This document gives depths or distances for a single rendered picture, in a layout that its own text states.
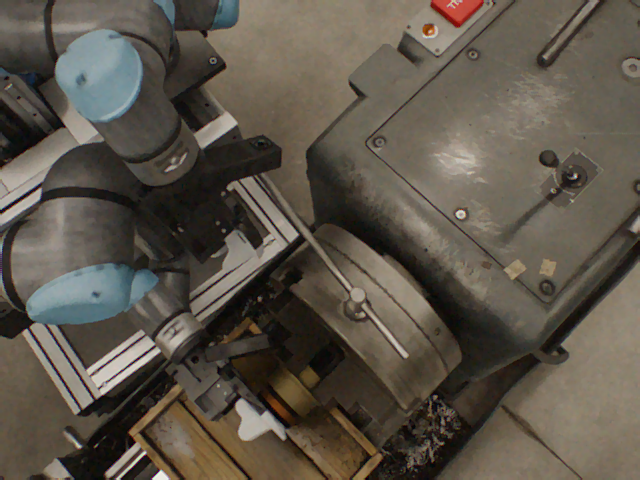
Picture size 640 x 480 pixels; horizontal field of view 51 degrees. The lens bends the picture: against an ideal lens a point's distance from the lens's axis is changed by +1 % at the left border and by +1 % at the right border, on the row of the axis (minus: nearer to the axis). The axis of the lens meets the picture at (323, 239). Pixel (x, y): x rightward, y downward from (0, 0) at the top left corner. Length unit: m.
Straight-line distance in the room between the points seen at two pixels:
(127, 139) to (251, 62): 1.92
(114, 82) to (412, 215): 0.49
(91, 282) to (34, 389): 1.59
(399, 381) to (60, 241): 0.49
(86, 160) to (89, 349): 1.29
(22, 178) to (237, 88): 1.34
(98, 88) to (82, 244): 0.24
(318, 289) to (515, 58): 0.47
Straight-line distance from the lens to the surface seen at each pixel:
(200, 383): 1.08
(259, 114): 2.46
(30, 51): 0.77
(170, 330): 1.09
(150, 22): 0.73
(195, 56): 1.22
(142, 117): 0.66
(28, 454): 2.38
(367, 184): 0.99
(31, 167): 1.32
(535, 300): 0.96
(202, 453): 1.31
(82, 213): 0.84
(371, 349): 0.95
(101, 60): 0.64
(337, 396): 1.05
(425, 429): 1.62
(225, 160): 0.77
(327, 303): 0.95
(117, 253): 0.84
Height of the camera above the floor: 2.16
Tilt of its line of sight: 73 degrees down
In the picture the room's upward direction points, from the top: 6 degrees counter-clockwise
